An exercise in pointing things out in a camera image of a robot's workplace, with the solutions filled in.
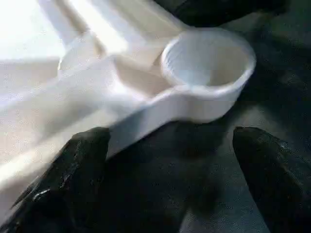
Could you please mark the black table mat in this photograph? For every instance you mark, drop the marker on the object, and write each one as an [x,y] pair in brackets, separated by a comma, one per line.
[170,174]

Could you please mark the white plastic table top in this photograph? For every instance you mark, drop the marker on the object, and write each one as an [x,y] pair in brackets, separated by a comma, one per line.
[73,85]

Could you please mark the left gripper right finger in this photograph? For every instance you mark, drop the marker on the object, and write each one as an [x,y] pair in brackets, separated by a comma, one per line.
[279,184]

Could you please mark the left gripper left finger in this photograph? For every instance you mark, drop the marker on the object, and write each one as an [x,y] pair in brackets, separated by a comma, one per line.
[60,189]

